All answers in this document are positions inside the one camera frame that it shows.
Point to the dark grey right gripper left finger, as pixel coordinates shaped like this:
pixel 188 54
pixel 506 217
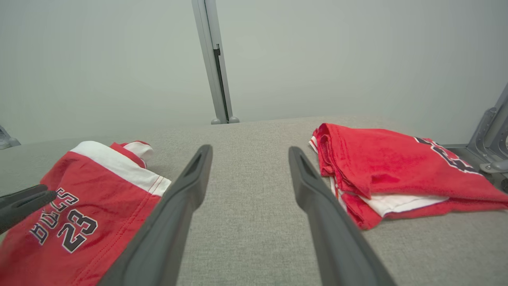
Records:
pixel 166 230

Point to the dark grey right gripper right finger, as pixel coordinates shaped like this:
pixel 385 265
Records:
pixel 333 238

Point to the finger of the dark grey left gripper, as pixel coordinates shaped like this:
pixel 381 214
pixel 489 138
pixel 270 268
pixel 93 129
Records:
pixel 24 192
pixel 24 210

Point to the red Bulls 23 jersey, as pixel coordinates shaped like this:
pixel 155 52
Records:
pixel 107 206

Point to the grey metal bracket frame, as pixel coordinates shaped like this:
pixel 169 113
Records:
pixel 492 135

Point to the large red white-trimmed shirt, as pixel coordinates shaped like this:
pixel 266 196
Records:
pixel 389 167

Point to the grey partition post with feet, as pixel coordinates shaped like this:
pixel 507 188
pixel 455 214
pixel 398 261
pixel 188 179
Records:
pixel 212 59

